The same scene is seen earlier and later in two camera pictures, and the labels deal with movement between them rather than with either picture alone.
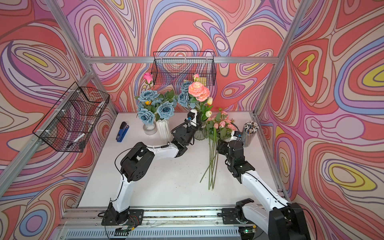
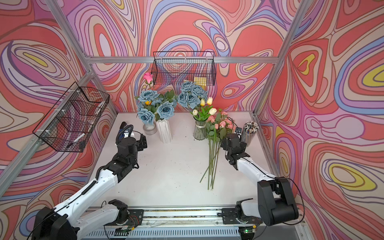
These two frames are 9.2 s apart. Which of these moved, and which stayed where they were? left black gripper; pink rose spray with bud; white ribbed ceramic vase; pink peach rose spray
Moved: left black gripper
Stayed: pink rose spray with bud; pink peach rose spray; white ribbed ceramic vase
